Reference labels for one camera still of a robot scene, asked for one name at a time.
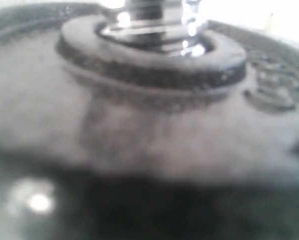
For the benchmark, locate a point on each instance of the black weight plate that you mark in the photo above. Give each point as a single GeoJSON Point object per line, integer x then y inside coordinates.
{"type": "Point", "coordinates": [101, 141]}

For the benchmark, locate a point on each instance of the chrome threaded dumbbell bar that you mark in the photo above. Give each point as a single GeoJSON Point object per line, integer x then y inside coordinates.
{"type": "Point", "coordinates": [170, 27]}

